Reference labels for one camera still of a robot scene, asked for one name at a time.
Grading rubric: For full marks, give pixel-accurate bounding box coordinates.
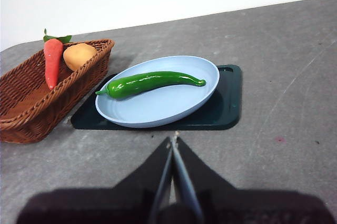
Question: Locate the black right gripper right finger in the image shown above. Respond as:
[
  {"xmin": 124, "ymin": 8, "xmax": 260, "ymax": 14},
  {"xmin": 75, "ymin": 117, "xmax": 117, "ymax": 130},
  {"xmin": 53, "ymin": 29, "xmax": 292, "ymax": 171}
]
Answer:
[{"xmin": 173, "ymin": 136, "xmax": 330, "ymax": 224}]

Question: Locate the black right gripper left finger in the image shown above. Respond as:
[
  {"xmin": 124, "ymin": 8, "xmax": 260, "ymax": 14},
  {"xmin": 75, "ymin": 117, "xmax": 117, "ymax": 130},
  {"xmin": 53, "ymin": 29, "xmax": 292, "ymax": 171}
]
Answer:
[{"xmin": 15, "ymin": 136, "xmax": 174, "ymax": 224}]

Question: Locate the light blue plate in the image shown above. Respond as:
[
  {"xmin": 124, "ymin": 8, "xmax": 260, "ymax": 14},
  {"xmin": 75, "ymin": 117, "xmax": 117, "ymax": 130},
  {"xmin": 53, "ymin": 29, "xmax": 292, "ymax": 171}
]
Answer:
[{"xmin": 95, "ymin": 55, "xmax": 221, "ymax": 129}]

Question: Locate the long green pepper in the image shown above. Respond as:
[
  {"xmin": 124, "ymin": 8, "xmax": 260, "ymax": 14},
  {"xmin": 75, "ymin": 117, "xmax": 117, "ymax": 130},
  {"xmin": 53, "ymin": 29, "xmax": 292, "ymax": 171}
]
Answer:
[{"xmin": 95, "ymin": 70, "xmax": 206, "ymax": 100}]

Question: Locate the dark green rectangular tray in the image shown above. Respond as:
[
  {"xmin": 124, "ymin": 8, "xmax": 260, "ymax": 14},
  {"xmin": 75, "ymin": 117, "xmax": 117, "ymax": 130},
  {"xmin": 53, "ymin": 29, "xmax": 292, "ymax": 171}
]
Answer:
[{"xmin": 70, "ymin": 64, "xmax": 242, "ymax": 131}]

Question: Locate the brown wicker basket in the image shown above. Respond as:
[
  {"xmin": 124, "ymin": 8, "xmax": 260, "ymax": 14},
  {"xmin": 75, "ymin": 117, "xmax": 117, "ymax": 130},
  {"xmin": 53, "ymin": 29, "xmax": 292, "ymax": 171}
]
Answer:
[{"xmin": 0, "ymin": 38, "xmax": 115, "ymax": 145}]

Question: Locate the yellow-brown potato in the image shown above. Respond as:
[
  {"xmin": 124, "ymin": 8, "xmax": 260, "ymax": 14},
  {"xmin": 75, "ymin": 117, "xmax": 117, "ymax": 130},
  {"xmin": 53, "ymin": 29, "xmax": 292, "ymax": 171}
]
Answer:
[{"xmin": 63, "ymin": 43, "xmax": 98, "ymax": 72}]

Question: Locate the orange toy carrot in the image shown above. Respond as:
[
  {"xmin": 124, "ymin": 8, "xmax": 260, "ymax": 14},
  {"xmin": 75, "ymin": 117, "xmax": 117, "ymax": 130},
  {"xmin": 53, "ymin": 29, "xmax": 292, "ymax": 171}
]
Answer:
[{"xmin": 43, "ymin": 28, "xmax": 73, "ymax": 90}]

